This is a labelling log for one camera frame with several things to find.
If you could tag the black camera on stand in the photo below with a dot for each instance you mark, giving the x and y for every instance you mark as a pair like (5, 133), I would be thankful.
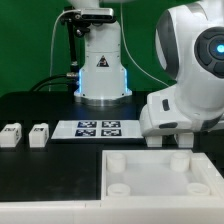
(78, 23)

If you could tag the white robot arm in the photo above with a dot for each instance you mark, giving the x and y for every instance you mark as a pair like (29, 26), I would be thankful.
(189, 42)

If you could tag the white L-shaped fence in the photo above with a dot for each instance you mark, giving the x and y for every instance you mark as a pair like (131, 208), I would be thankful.
(155, 210)

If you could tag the white square tabletop tray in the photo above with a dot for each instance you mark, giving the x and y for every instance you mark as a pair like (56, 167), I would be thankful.
(141, 174)

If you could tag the white marker sheet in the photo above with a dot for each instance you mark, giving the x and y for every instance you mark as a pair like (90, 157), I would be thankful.
(97, 129)

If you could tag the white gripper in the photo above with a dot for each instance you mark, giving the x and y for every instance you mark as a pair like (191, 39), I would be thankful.
(161, 116)

